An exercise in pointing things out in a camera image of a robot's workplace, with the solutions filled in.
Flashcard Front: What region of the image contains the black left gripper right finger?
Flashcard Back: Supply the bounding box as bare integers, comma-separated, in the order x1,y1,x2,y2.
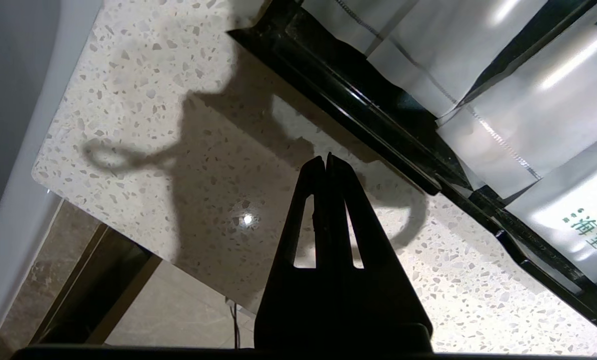
328,153,433,349

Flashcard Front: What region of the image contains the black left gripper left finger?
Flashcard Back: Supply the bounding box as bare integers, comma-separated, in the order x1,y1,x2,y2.
255,156,344,349

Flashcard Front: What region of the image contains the black box drawer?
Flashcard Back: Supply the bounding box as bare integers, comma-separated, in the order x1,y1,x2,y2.
226,0,597,341

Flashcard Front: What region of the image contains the dark brown cabinet panel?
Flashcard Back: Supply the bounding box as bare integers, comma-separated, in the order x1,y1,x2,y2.
28,222,163,346

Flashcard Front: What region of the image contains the white packet green label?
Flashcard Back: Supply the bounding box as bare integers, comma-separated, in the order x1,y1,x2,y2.
506,127,597,286

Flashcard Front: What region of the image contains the white rounded object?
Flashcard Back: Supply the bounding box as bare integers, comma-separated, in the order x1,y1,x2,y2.
0,0,104,358

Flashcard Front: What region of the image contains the thin black floor cable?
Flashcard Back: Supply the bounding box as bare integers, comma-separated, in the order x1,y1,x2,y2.
226,297,240,349

